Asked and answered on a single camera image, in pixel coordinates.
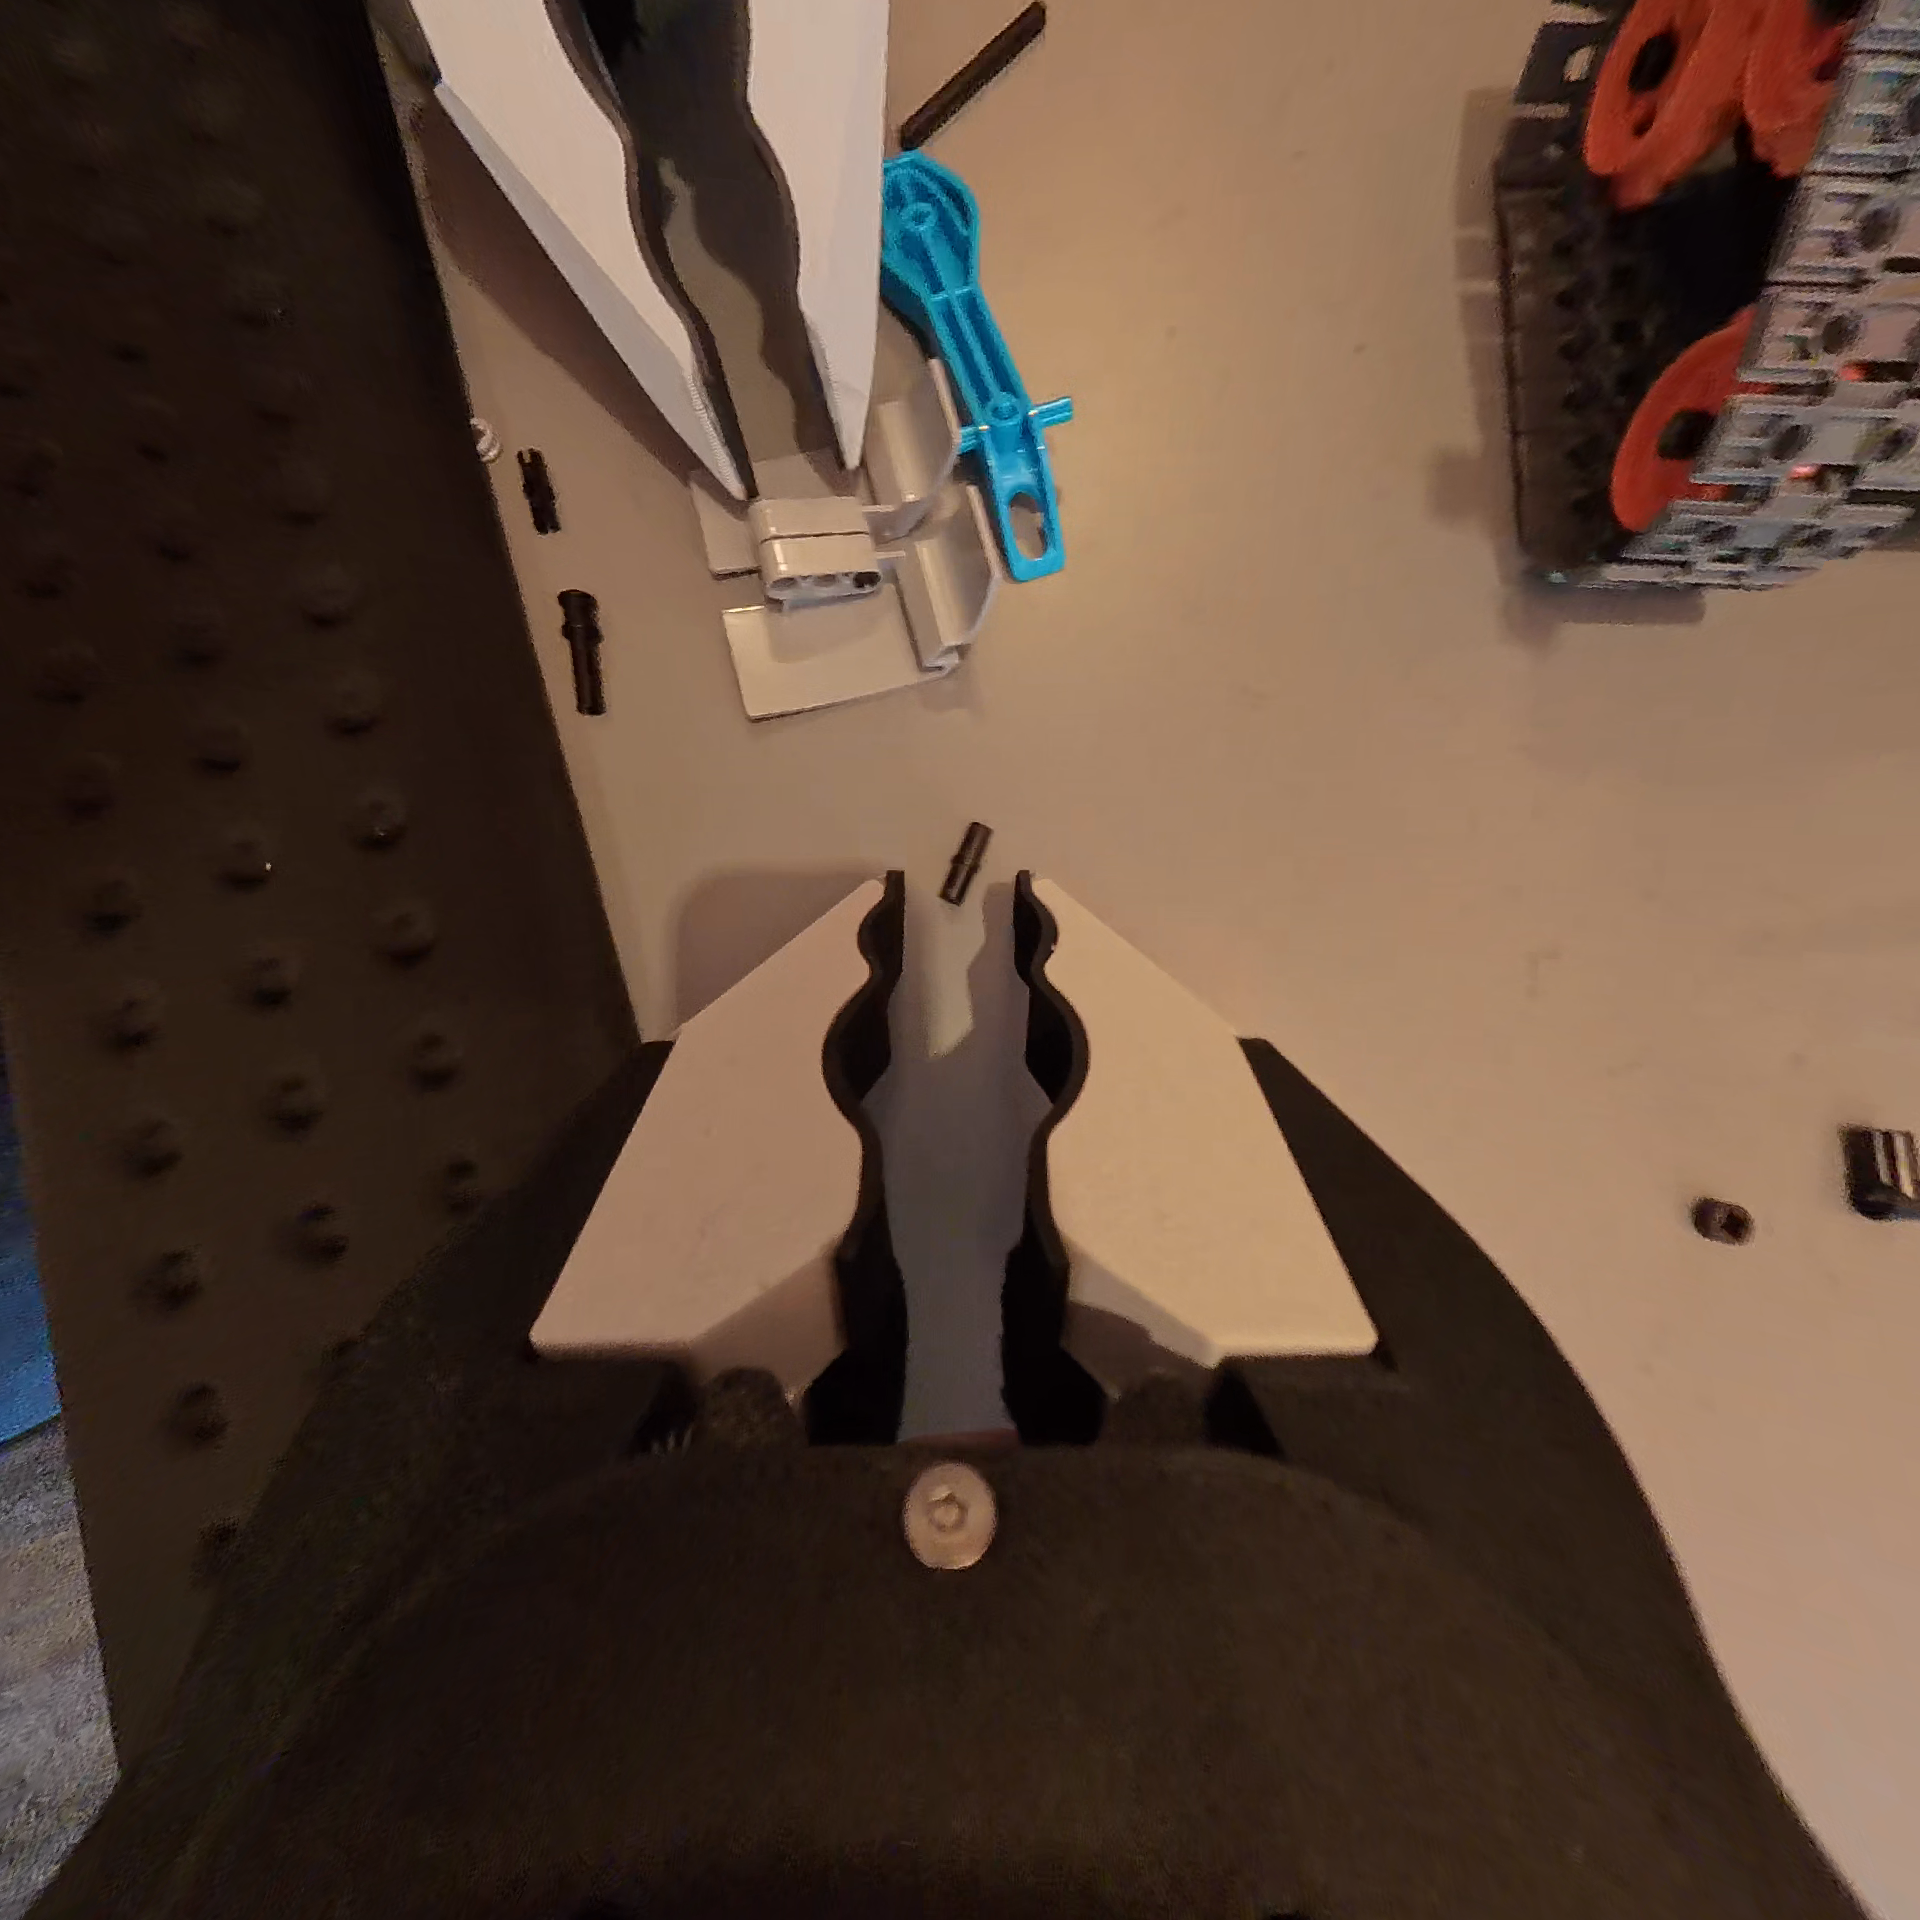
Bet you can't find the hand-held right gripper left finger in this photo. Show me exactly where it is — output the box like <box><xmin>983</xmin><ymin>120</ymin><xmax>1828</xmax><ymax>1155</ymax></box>
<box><xmin>528</xmin><ymin>872</ymin><xmax>912</xmax><ymax>1449</ymax></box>

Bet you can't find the grey curved panel assembly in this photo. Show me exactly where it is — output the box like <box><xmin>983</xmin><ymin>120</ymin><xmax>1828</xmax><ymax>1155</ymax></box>
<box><xmin>723</xmin><ymin>533</ymin><xmax>1003</xmax><ymax>725</ymax></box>
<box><xmin>691</xmin><ymin>398</ymin><xmax>962</xmax><ymax>579</ymax></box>

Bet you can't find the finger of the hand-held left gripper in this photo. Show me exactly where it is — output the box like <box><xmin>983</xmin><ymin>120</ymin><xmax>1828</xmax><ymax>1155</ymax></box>
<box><xmin>405</xmin><ymin>0</ymin><xmax>755</xmax><ymax>501</ymax></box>
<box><xmin>744</xmin><ymin>0</ymin><xmax>891</xmax><ymax>470</ymax></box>

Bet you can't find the dark grey track link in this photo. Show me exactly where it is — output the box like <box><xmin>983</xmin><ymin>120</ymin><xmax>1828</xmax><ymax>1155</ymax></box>
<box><xmin>1841</xmin><ymin>1125</ymin><xmax>1920</xmax><ymax>1221</ymax></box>

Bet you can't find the grey orange tracked toy robot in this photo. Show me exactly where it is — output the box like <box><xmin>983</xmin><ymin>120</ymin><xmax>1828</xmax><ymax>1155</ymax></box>
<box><xmin>1492</xmin><ymin>0</ymin><xmax>1920</xmax><ymax>590</ymax></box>

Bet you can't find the long black axle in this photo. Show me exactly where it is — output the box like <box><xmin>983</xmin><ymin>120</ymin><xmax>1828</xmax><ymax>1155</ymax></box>
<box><xmin>897</xmin><ymin>0</ymin><xmax>1049</xmax><ymax>148</ymax></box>

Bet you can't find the teal separator tool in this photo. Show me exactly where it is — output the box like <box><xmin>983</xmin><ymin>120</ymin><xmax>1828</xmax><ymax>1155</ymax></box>
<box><xmin>877</xmin><ymin>151</ymin><xmax>1074</xmax><ymax>584</ymax></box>

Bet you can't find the black perforated chair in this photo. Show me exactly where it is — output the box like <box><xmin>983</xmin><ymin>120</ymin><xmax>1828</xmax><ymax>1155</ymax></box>
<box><xmin>0</xmin><ymin>0</ymin><xmax>644</xmax><ymax>1772</ymax></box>

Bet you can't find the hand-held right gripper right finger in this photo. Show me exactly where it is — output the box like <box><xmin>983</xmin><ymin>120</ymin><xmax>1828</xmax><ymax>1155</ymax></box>
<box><xmin>996</xmin><ymin>871</ymin><xmax>1378</xmax><ymax>1449</ymax></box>

